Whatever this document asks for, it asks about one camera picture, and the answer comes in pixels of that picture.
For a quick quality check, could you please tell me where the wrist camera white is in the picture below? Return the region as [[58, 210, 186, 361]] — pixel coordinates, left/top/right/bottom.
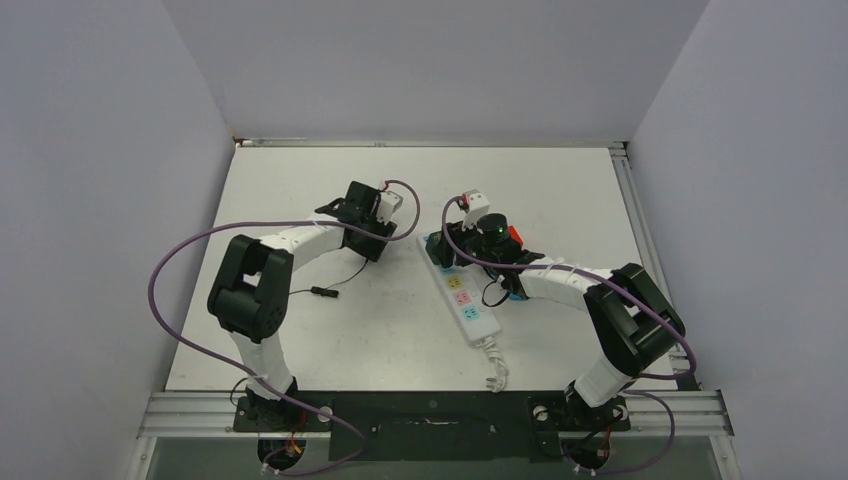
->
[[375, 190, 403, 224], [459, 190, 490, 230]]

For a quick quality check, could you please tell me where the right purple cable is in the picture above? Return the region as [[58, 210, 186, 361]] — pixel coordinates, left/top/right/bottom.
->
[[441, 195, 698, 382]]

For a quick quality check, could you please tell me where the white power strip cord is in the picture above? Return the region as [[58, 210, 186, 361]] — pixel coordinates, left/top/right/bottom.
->
[[482, 337, 511, 395]]

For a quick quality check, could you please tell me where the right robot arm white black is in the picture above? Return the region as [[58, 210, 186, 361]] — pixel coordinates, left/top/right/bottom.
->
[[425, 213, 685, 428]]

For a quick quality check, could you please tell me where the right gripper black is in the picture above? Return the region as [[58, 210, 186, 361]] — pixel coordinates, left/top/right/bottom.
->
[[437, 218, 499, 269]]

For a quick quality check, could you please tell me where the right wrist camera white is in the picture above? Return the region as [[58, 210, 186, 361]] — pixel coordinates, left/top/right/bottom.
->
[[459, 190, 490, 230]]

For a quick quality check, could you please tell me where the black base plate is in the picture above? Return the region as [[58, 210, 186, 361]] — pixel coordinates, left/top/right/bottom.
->
[[232, 390, 631, 462]]

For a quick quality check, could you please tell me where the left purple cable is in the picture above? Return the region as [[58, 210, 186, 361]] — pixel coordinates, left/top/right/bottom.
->
[[146, 179, 423, 458]]

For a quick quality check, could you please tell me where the aluminium frame rail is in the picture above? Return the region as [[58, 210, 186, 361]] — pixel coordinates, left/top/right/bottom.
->
[[608, 141, 694, 385]]

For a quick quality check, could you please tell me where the red cube socket adapter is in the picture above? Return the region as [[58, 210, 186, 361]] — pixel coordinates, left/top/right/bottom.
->
[[508, 225, 524, 247]]

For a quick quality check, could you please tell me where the white power strip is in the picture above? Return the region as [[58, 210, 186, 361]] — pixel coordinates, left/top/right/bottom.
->
[[417, 235, 501, 348]]

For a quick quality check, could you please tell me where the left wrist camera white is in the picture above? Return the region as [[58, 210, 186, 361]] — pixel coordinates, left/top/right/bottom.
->
[[375, 190, 403, 224]]

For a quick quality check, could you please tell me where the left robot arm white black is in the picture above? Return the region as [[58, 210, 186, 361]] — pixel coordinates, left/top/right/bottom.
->
[[207, 181, 403, 430]]

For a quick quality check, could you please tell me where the green cube adapter dragon print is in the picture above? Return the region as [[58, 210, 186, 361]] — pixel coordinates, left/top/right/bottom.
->
[[425, 231, 455, 269]]

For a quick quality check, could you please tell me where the purple cable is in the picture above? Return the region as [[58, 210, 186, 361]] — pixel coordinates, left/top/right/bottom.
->
[[146, 179, 423, 458], [441, 195, 698, 382]]

